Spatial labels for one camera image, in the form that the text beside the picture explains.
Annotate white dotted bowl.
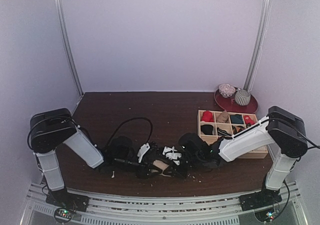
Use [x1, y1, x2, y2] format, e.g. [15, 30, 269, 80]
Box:
[218, 83, 236, 98]

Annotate grey striped cup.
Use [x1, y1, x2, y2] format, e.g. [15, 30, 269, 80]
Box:
[234, 89, 251, 106]

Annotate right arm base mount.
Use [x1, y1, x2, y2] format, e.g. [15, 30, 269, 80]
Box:
[239, 190, 282, 223]

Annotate red patterned rolled sock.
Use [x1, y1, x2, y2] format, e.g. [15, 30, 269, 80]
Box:
[243, 115, 256, 126]

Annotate beige striped long sock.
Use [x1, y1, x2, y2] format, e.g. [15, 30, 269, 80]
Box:
[151, 160, 173, 177]

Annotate argyle patterned rolled sock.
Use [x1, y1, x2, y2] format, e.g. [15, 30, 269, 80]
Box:
[231, 124, 247, 135]

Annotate black sock white stripes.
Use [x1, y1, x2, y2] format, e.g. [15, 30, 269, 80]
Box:
[200, 124, 214, 136]

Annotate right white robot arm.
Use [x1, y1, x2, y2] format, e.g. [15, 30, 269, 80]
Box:
[162, 106, 308, 206]

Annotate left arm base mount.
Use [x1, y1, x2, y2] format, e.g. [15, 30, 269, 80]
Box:
[45, 193, 90, 225]

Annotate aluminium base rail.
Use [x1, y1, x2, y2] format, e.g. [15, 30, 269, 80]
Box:
[18, 182, 312, 225]

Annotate dark teal rolled sock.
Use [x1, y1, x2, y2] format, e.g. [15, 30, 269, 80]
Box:
[229, 114, 244, 125]

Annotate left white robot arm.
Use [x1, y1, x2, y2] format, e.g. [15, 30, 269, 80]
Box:
[26, 108, 148, 207]

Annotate tan rolled sock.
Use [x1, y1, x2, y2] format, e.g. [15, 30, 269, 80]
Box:
[216, 111, 230, 124]

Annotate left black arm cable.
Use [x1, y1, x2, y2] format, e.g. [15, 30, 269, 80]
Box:
[106, 117, 153, 156]

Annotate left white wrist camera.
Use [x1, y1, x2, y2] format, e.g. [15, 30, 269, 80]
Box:
[137, 142, 151, 164]

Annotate wooden compartment box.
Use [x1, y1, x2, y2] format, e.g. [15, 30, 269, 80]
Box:
[197, 110, 258, 145]

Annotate right aluminium frame post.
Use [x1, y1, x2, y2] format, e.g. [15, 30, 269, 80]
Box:
[243, 0, 272, 93]

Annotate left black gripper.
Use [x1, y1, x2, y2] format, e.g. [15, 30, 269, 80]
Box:
[114, 156, 163, 180]

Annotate red round plate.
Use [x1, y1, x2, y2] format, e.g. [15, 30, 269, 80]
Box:
[214, 90, 258, 114]

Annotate left aluminium frame post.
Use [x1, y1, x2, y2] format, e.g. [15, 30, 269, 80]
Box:
[54, 0, 84, 97]

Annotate black striped sock in box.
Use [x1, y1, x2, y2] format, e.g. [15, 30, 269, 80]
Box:
[217, 127, 233, 137]

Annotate aluminium frame post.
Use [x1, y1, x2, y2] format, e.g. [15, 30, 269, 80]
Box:
[54, 0, 84, 97]
[243, 0, 272, 93]

